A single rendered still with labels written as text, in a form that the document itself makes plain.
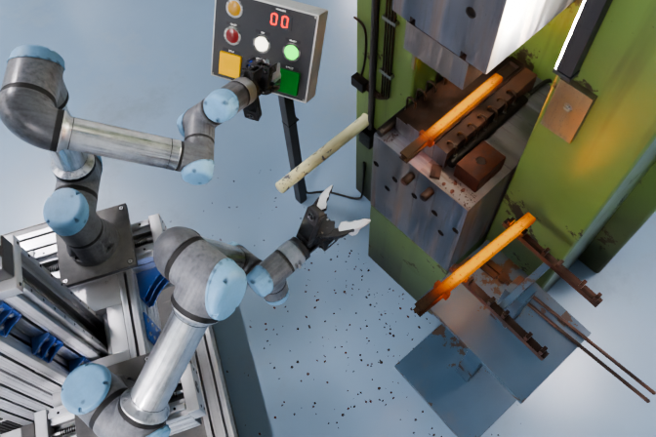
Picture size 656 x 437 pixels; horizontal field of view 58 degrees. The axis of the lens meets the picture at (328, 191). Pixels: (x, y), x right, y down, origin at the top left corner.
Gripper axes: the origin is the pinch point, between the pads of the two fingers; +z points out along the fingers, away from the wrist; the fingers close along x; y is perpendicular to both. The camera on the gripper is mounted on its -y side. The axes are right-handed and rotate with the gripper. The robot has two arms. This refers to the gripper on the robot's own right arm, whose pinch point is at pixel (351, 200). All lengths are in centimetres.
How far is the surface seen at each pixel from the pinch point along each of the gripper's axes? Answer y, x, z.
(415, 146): -1.1, 0.5, 24.8
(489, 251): 3.0, 35.1, 16.5
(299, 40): -12, -45, 22
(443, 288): 2.4, 33.8, -0.2
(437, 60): -30.8, -1.0, 30.7
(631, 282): 100, 70, 96
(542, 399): 100, 74, 30
